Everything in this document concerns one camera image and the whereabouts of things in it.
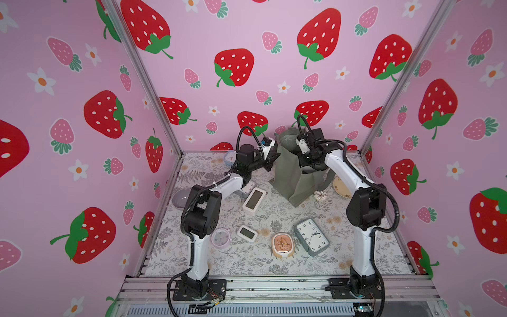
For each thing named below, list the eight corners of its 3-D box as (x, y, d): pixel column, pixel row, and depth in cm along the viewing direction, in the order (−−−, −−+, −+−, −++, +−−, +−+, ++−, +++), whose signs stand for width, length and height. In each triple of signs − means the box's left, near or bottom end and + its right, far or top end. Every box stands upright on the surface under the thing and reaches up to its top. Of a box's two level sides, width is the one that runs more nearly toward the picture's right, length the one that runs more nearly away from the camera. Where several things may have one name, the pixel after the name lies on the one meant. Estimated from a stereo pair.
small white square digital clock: (236, 235, 90) (235, 233, 88) (240, 227, 93) (240, 224, 90) (254, 243, 88) (254, 241, 85) (258, 234, 90) (258, 231, 88)
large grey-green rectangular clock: (310, 257, 84) (311, 255, 81) (291, 229, 92) (292, 226, 89) (328, 246, 87) (330, 243, 84) (308, 219, 95) (309, 216, 92)
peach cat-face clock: (271, 257, 84) (272, 255, 81) (271, 235, 90) (271, 232, 87) (294, 257, 84) (295, 255, 81) (292, 235, 90) (293, 232, 87)
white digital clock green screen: (242, 210, 98) (241, 205, 94) (253, 191, 105) (253, 186, 101) (255, 215, 96) (254, 211, 92) (265, 195, 103) (265, 191, 100)
